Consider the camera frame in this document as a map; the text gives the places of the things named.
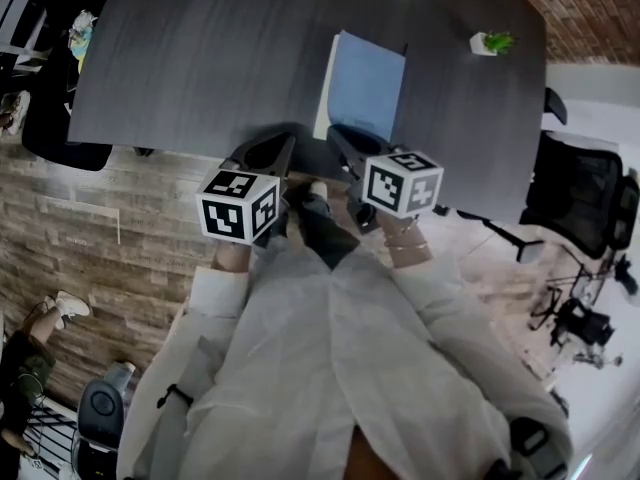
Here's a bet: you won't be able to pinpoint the person's right forearm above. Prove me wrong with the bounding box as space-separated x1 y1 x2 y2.
374 211 434 270

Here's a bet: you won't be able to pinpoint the thin bracelets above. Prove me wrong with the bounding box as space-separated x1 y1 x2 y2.
383 219 431 252

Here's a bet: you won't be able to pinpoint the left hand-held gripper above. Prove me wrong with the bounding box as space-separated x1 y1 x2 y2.
194 132 299 245

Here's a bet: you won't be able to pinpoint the black table leg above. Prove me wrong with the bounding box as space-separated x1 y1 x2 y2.
455 207 545 264

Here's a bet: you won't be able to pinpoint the blue book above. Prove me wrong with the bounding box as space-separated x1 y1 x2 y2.
313 29 408 143

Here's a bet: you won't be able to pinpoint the small plant in white pot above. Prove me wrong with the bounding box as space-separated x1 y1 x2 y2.
468 30 517 58

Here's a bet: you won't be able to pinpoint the colourful bag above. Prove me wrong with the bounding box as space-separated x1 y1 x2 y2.
66 9 99 72

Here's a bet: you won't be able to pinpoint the pale bottle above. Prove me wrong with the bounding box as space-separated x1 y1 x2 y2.
103 360 137 395

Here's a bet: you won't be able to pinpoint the black clip strap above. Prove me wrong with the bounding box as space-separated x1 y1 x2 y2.
156 383 195 410

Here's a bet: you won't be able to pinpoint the black padded chair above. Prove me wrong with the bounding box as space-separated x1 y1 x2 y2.
21 31 115 172

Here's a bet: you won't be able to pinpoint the black chair armrest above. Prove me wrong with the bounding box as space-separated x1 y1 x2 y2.
542 87 570 127

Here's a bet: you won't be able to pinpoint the black round speaker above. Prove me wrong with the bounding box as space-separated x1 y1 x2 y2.
76 379 125 452

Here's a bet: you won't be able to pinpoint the person's left forearm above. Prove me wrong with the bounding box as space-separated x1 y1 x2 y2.
211 240 254 274

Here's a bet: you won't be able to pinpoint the black tripod stand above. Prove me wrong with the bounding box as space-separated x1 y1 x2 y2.
528 247 640 369

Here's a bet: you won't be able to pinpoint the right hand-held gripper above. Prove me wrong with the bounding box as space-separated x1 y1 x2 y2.
327 123 445 235

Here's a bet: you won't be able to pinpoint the person's white coat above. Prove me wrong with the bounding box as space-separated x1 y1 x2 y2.
116 245 575 480

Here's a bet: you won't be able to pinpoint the black mesh office chair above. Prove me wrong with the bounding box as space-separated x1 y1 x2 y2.
518 130 640 261

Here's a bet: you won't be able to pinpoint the person's light shoe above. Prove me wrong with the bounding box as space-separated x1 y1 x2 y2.
304 179 330 205

